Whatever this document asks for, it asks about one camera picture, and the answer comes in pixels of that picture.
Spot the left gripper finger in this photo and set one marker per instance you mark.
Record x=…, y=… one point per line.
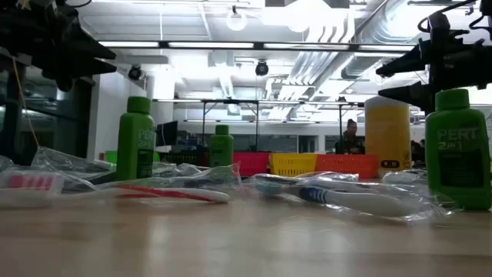
x=98, y=68
x=92, y=46

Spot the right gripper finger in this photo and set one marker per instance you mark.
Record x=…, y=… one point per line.
x=413, y=61
x=415, y=95

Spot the teal bagged toothbrush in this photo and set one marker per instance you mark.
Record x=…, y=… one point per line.
x=403, y=177

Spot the green shampoo bottle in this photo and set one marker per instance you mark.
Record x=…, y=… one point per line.
x=457, y=173
x=221, y=150
x=134, y=142

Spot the black ceiling spotlight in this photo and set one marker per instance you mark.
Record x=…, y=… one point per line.
x=261, y=68
x=134, y=72

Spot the yellow canister white lid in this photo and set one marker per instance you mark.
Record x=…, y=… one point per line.
x=386, y=134

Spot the person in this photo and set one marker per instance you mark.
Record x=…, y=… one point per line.
x=350, y=144
x=417, y=152

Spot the green plastic basket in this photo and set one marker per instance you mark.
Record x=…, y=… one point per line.
x=110, y=157

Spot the black computer monitor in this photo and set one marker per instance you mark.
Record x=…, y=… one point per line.
x=168, y=134

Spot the orange plastic basket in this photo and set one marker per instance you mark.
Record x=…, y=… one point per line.
x=346, y=165

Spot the blue white bagged toothbrush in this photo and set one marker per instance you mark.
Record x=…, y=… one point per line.
x=365, y=204

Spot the black plastic basket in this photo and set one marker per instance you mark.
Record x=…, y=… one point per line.
x=180, y=158

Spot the yellow plastic basket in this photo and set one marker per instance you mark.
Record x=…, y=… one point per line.
x=292, y=164

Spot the round white ceiling lamp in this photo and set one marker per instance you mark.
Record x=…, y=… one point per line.
x=236, y=29

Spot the red white bagged toothbrush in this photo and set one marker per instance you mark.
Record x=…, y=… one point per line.
x=173, y=194

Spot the long overhead light bar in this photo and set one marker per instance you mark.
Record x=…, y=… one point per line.
x=259, y=45

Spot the red plastic basket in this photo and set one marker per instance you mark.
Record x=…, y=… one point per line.
x=251, y=163

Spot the black background rig frame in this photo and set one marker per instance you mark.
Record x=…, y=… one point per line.
x=230, y=101

